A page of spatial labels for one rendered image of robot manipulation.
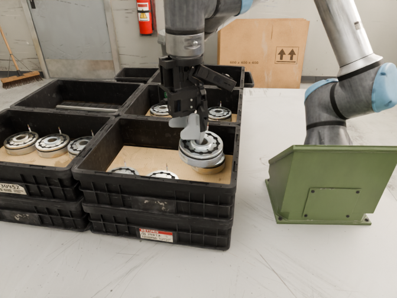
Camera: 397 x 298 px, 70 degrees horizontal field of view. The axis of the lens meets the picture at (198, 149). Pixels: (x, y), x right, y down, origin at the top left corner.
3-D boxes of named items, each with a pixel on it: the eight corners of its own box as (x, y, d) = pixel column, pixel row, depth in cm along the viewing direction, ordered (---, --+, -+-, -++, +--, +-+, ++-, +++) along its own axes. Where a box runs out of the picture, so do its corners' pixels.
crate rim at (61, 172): (118, 122, 93) (117, 115, 92) (70, 179, 69) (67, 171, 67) (9, 113, 99) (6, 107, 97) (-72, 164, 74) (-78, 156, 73)
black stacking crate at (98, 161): (237, 156, 93) (240, 126, 87) (232, 226, 69) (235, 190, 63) (123, 146, 98) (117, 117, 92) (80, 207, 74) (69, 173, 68)
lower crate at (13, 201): (126, 171, 105) (121, 143, 98) (88, 236, 80) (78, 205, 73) (28, 161, 110) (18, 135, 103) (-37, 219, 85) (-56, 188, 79)
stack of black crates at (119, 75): (165, 100, 296) (163, 68, 278) (160, 113, 271) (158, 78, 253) (127, 99, 298) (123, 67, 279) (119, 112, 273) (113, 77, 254)
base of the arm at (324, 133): (341, 160, 94) (339, 131, 96) (365, 152, 79) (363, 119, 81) (295, 160, 95) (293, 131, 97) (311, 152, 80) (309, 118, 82)
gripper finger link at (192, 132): (179, 152, 65) (174, 114, 61) (201, 146, 68) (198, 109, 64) (185, 157, 63) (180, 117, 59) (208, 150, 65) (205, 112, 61)
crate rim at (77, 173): (240, 131, 88) (240, 124, 87) (236, 197, 63) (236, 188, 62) (118, 122, 93) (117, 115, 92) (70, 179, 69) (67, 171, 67)
